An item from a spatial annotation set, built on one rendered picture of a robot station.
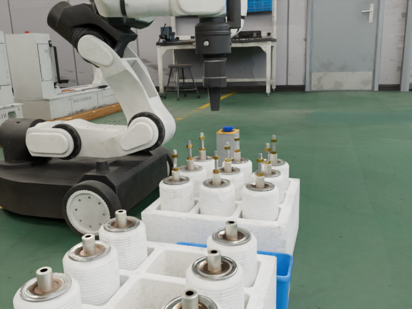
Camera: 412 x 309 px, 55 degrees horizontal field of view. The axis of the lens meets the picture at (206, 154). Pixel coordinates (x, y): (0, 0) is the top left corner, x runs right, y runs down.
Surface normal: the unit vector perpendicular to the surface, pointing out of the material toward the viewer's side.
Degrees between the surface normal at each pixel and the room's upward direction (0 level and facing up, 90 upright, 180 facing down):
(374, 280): 0
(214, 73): 90
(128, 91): 90
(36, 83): 90
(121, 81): 114
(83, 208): 90
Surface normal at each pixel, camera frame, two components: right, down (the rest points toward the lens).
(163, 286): -0.29, 0.25
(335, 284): -0.04, -0.97
